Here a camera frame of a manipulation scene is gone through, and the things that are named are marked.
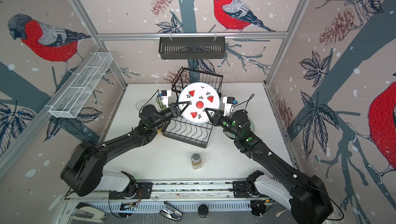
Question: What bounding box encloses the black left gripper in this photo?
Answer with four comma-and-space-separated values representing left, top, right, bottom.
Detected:
151, 101, 189, 130

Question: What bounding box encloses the white plate blue rim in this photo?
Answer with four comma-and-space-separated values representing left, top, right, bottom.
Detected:
178, 82, 220, 124

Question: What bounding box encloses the clear glass tumbler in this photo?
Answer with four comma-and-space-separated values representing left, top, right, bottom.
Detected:
136, 99, 148, 109

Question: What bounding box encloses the pale green plate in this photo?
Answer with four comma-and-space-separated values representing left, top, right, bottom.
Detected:
248, 118, 255, 133

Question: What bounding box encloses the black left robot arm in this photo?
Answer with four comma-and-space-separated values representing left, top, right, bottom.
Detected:
60, 101, 191, 197

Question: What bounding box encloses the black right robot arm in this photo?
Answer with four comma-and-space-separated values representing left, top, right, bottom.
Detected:
205, 108, 334, 224

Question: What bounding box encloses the black two-tier dish rack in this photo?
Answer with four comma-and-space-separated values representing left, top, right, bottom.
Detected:
162, 67, 223, 148

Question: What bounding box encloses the spice jar silver lid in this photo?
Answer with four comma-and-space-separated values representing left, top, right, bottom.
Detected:
191, 154, 202, 169

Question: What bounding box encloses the round black cap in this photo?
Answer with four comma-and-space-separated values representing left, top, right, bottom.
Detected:
198, 204, 209, 218

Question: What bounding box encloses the black stapler centre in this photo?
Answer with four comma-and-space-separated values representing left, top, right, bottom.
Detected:
159, 201, 183, 222

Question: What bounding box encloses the metal spoon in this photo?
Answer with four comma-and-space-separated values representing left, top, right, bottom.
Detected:
275, 209, 288, 217

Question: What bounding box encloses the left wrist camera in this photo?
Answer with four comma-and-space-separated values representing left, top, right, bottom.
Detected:
157, 90, 172, 109

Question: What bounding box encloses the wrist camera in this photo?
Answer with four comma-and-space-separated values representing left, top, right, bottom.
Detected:
157, 90, 172, 109
222, 96, 238, 116

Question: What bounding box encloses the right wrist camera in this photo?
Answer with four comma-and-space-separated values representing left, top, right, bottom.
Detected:
222, 96, 238, 116

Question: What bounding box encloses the black hanging wall basket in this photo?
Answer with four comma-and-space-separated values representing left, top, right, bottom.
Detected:
158, 36, 226, 60

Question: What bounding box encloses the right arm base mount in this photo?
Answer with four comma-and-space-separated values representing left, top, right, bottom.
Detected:
231, 181, 262, 198

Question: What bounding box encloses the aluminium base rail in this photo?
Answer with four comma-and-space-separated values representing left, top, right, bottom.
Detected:
63, 179, 319, 201

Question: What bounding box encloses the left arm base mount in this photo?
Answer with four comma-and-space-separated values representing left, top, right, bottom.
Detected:
109, 182, 153, 200

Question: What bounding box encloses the white wire mesh shelf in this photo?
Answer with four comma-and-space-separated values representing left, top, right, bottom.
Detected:
49, 52, 113, 118

